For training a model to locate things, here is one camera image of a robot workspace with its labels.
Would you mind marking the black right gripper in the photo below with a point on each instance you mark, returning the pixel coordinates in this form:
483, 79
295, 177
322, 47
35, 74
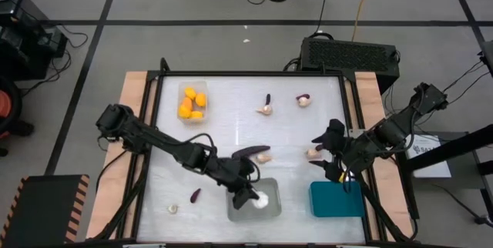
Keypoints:
350, 155

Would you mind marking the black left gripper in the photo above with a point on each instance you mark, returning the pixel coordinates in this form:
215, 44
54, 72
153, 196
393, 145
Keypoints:
231, 173

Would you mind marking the beige garlic bulb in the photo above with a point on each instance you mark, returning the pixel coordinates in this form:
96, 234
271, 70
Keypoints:
265, 109
173, 209
312, 153
304, 102
263, 158

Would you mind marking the white garlic head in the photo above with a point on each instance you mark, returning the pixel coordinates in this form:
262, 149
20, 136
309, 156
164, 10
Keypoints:
262, 200

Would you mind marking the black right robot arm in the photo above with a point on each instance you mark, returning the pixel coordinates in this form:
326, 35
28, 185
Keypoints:
396, 128

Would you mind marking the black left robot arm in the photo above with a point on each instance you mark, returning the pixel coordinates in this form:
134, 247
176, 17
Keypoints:
154, 140

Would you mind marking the small purple eggplant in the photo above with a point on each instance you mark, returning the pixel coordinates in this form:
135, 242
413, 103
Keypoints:
319, 148
195, 195
267, 99
303, 96

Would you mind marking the grey plastic basket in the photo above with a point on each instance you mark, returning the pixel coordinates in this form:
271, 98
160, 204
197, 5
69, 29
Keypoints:
273, 186

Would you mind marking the large purple eggplant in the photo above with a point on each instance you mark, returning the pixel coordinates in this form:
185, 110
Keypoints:
254, 150

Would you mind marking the teal plastic basket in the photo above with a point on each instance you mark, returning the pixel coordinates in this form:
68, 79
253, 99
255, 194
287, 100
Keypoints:
337, 200

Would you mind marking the light wooden side board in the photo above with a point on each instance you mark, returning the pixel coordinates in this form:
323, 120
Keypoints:
385, 186
123, 202

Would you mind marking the black computer case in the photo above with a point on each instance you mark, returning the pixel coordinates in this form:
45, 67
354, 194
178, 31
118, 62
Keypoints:
348, 57

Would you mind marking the white printed paper box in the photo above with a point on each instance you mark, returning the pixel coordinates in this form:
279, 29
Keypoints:
425, 159

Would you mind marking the black metal stand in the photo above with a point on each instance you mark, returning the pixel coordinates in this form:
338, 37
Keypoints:
450, 149

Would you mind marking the clear plastic container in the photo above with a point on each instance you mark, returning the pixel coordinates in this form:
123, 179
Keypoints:
181, 86

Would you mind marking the black mat orange stripes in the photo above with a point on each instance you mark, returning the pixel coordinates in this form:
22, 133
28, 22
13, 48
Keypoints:
44, 209

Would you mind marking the black orange round device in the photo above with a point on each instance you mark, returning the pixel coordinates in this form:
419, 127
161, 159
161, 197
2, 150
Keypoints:
4, 105

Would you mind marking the black equipment stack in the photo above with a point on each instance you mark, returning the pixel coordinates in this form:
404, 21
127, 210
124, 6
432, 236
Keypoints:
27, 36

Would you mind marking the black table frame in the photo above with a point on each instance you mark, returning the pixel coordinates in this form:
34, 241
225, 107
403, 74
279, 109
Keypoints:
250, 74

